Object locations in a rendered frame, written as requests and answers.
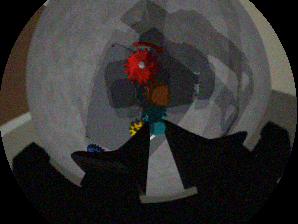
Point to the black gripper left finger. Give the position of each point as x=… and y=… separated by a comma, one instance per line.
x=129, y=162

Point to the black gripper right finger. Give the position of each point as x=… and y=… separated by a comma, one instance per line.
x=194, y=154

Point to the blue gear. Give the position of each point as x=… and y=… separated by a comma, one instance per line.
x=93, y=148

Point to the red gear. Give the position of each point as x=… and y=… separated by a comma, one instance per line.
x=142, y=73

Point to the teal gear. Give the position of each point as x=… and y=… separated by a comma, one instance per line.
x=156, y=119

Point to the yellow gear with black stripe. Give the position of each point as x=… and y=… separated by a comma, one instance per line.
x=134, y=127

